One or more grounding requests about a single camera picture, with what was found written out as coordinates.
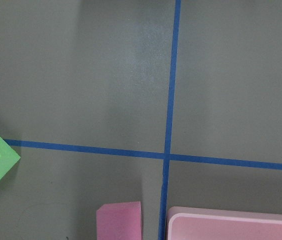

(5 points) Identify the pink foam block near bin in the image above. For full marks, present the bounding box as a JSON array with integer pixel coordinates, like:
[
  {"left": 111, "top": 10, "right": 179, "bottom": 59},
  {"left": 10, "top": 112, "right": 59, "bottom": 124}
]
[{"left": 96, "top": 201, "right": 142, "bottom": 240}]

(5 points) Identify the pink plastic bin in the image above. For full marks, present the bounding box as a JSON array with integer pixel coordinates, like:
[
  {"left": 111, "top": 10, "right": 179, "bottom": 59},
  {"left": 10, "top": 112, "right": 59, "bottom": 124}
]
[{"left": 166, "top": 206, "right": 282, "bottom": 240}]

